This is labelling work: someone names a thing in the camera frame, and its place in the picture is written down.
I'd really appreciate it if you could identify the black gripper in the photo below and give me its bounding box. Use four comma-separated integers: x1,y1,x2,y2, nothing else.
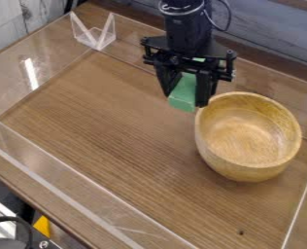
139,3,239,108

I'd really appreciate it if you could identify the green rectangular block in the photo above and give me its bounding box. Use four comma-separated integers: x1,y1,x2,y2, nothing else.
167,57,208,114

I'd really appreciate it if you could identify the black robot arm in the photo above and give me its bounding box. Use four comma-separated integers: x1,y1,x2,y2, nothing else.
140,0,236,112

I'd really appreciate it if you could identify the brown wooden bowl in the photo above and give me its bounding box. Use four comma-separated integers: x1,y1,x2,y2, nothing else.
195,91,301,183

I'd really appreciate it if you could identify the yellow tag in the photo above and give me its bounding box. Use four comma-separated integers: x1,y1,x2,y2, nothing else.
32,215,51,237

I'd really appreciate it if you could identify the clear acrylic corner bracket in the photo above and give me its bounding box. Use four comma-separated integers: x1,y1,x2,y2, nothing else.
70,13,116,51

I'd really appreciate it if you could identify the clear acrylic tray wall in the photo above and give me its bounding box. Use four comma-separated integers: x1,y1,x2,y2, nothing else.
0,122,196,249

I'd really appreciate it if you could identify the black cable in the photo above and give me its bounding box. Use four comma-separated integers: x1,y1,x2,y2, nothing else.
0,215,35,249

